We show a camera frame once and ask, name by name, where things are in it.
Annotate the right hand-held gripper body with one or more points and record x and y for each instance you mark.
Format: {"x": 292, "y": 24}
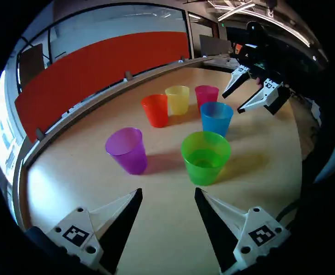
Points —
{"x": 268, "y": 54}

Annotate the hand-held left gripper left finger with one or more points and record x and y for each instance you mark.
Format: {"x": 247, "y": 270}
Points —
{"x": 78, "y": 226}

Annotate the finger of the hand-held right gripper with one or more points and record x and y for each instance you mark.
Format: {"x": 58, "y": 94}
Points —
{"x": 263, "y": 96}
{"x": 237, "y": 77}

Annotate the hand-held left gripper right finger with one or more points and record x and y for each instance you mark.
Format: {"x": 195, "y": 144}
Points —
{"x": 259, "y": 229}

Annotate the pink plastic cup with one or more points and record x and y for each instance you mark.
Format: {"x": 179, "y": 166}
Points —
{"x": 206, "y": 96}

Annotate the blue plastic cup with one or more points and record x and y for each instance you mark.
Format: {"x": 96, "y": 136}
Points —
{"x": 216, "y": 119}

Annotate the yellow plastic cup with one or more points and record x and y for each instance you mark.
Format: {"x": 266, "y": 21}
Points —
{"x": 178, "y": 98}

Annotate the green plastic cup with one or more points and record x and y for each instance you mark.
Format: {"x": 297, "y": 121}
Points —
{"x": 204, "y": 159}

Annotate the orange plastic cup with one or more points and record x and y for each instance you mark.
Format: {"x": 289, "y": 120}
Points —
{"x": 156, "y": 110}

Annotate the purple plastic cup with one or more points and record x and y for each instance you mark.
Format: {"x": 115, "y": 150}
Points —
{"x": 128, "y": 151}

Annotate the red desk screen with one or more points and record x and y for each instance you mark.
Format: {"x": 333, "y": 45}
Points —
{"x": 93, "y": 74}

